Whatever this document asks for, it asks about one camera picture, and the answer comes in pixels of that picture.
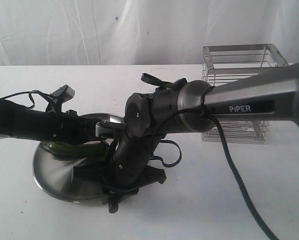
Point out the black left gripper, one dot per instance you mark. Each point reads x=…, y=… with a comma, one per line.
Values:
x=73, y=129

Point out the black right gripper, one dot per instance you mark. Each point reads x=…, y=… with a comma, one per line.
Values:
x=120, y=182

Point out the green cucumber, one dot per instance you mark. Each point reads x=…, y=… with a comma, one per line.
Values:
x=82, y=150

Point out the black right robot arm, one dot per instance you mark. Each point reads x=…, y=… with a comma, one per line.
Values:
x=187, y=107

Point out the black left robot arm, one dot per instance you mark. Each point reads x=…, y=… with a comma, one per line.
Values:
x=17, y=121

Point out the round stainless steel plate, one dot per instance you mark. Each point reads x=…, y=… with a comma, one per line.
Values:
x=53, y=172

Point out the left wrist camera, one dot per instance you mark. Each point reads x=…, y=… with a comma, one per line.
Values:
x=57, y=98

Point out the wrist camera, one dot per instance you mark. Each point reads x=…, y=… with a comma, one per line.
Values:
x=57, y=98
x=109, y=130

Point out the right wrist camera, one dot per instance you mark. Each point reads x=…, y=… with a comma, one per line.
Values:
x=109, y=130

